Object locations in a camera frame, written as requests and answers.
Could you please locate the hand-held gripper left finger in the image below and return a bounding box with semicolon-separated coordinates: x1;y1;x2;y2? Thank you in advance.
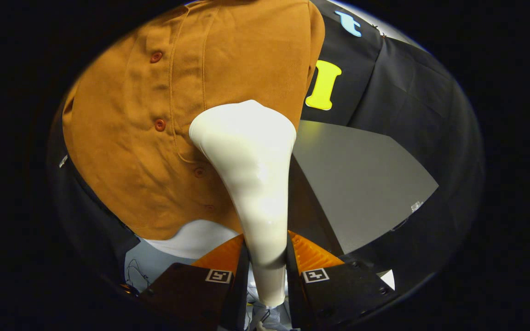
137;234;250;331

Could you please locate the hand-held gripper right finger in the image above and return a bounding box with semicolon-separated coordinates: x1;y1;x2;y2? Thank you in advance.
285;231;394;331

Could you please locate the orange button-up shirt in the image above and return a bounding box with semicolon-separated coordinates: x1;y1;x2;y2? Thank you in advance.
62;0;326;240

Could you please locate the white mannequin torso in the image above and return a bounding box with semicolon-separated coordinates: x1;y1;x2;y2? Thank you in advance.
143;219;242;259

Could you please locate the grey cabinet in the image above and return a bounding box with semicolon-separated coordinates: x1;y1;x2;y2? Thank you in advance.
288;120;439;258

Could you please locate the black backdrop cloth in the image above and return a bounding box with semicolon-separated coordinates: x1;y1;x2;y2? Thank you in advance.
46;0;485;304

